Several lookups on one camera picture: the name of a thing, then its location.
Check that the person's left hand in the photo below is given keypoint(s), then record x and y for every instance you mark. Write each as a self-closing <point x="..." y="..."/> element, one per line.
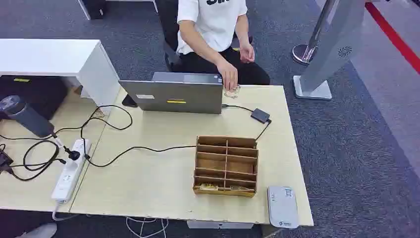
<point x="246" y="53"/>

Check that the white power strip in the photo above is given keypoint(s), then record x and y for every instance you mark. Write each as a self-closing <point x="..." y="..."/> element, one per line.
<point x="70" y="172"/>

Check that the black phone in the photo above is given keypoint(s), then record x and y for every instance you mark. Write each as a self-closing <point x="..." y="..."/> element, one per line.
<point x="129" y="101"/>

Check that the person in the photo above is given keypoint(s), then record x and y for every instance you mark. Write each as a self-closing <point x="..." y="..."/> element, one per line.
<point x="213" y="19"/>

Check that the printed card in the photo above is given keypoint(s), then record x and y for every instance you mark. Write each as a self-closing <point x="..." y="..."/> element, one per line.
<point x="208" y="187"/>
<point x="240" y="189"/>

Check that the clear plastic card holder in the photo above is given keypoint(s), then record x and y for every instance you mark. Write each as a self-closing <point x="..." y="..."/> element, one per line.
<point x="232" y="94"/>

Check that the wooden divided card box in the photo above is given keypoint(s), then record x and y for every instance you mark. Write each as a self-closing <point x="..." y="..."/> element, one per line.
<point x="226" y="166"/>

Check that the white desk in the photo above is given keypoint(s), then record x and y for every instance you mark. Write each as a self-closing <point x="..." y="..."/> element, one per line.
<point x="49" y="56"/>

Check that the black power adapter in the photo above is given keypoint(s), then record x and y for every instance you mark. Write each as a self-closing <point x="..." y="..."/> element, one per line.
<point x="260" y="115"/>

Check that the person's hand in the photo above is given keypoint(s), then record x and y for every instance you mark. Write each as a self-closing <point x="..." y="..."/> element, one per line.
<point x="246" y="53"/>
<point x="229" y="75"/>

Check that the grey card reader device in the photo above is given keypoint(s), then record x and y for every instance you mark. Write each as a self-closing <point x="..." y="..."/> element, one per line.
<point x="282" y="207"/>

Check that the grey kiosk stand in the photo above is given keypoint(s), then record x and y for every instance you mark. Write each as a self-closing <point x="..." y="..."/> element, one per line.
<point x="334" y="46"/>

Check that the person's right hand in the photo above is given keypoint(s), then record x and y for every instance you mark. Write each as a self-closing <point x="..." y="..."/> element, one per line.
<point x="229" y="75"/>

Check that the grey box under desk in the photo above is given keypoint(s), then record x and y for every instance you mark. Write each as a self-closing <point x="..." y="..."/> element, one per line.
<point x="218" y="225"/>

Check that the grey laptop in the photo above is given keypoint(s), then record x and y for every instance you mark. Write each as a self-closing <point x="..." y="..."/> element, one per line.
<point x="183" y="97"/>

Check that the black bin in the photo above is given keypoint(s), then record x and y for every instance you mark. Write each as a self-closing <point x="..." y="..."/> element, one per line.
<point x="95" y="8"/>

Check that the black plug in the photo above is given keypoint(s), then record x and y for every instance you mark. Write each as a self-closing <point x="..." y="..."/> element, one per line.
<point x="73" y="154"/>

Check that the black small device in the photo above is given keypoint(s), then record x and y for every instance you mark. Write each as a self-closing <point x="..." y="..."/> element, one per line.
<point x="4" y="161"/>

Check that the white rounded object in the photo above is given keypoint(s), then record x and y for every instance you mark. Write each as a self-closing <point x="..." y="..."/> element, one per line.
<point x="39" y="231"/>

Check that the chrome stanchion post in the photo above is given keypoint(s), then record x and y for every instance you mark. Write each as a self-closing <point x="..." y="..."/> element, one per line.
<point x="303" y="54"/>

